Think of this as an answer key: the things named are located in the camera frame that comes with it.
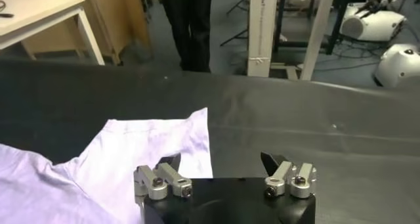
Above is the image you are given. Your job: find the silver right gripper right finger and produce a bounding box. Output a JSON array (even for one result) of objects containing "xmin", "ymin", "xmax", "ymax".
[{"xmin": 260, "ymin": 151, "xmax": 318, "ymax": 200}]

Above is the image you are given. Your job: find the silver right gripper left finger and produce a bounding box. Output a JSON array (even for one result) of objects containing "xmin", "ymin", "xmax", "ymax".
[{"xmin": 133, "ymin": 152, "xmax": 194, "ymax": 213}]

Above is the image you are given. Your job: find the lavender t-shirt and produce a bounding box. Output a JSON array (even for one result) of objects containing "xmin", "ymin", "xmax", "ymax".
[{"xmin": 0, "ymin": 107, "xmax": 214, "ymax": 224}]

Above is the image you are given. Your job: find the large white robot base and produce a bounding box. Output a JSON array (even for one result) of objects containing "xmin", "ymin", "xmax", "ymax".
[{"xmin": 373, "ymin": 43, "xmax": 420, "ymax": 89}]

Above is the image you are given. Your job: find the low white robot base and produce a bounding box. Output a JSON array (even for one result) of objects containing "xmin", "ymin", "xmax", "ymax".
[{"xmin": 339, "ymin": 1, "xmax": 408, "ymax": 43}]

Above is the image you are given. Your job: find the large black table cover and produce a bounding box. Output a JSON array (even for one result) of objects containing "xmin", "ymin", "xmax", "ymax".
[{"xmin": 0, "ymin": 56, "xmax": 420, "ymax": 224}]

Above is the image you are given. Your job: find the white standing desk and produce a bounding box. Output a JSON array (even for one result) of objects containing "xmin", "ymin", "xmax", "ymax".
[{"xmin": 270, "ymin": 0, "xmax": 392, "ymax": 81}]

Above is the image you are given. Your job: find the person in grey t-shirt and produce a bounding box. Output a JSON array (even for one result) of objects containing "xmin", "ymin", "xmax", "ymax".
[{"xmin": 157, "ymin": 0, "xmax": 215, "ymax": 74}]

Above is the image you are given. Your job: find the wooden folding screen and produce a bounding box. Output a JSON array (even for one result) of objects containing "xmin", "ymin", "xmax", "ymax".
[{"xmin": 0, "ymin": 0, "xmax": 153, "ymax": 66}]

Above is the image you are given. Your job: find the white side table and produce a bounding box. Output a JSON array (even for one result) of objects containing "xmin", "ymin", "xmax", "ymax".
[{"xmin": 0, "ymin": 0, "xmax": 106, "ymax": 66}]

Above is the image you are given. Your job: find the thick black cable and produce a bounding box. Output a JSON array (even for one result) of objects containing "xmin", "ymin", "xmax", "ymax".
[{"xmin": 0, "ymin": 0, "xmax": 15, "ymax": 19}]

